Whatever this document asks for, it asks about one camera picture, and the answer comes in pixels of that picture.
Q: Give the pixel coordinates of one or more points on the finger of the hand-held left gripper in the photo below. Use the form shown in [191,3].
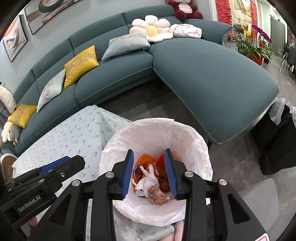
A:
[53,165]
[71,165]

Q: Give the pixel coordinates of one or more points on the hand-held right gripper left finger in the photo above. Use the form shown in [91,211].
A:
[127,176]

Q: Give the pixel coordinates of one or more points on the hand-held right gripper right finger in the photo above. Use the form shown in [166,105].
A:
[171,176]

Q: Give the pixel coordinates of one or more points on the small orange blue-print wrapper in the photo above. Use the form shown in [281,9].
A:
[138,173]

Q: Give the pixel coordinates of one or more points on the red plastic wrapper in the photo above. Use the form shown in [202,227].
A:
[161,160]

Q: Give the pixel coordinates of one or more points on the white wrapper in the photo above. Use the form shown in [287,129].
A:
[148,178]

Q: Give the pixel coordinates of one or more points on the brownish tissue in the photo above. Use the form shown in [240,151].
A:
[158,195]

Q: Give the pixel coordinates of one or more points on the large orange plastic bag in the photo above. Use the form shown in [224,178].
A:
[146,161]

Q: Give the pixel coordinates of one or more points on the white-lined trash can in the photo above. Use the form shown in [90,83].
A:
[150,134]

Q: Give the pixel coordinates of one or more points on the floral tablecloth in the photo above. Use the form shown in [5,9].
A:
[69,136]

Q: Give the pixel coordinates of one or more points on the round white brown stool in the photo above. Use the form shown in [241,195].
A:
[7,164]

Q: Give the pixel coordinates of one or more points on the grey and cream plush toy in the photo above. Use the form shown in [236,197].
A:
[7,132]

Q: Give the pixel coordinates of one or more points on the yellow embroidered pillow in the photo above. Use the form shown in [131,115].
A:
[22,114]
[79,64]

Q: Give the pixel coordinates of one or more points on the grey-blue embroidered pillow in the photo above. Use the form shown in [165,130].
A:
[52,89]
[126,45]

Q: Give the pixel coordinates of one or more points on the white plush cushion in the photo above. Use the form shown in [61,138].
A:
[7,97]

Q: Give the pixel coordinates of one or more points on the teal sofa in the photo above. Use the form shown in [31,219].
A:
[208,81]

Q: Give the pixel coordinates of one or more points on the black bag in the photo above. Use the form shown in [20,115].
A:
[277,143]

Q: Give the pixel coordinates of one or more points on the bubble wrap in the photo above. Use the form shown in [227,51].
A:
[277,111]

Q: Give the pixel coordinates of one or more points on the white folded blanket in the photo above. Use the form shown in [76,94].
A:
[186,31]

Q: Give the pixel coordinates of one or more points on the white flower cushion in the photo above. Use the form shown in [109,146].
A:
[151,29]

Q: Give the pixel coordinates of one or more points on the green potted plants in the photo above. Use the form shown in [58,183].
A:
[245,46]

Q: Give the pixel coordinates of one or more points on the yellow gourd ornament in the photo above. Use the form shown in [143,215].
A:
[245,29]

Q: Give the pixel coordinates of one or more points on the red teddy bear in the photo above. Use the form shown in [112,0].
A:
[185,9]

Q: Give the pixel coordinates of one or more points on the dark dining chairs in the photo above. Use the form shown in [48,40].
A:
[290,58]

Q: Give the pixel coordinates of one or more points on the purple orchid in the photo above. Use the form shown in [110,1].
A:
[262,34]

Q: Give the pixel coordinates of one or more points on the small framed wall picture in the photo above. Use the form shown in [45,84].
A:
[15,38]

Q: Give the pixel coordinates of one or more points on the large framed wall picture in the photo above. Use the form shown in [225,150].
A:
[50,11]

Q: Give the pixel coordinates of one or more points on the red wall decoration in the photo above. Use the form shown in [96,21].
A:
[223,11]

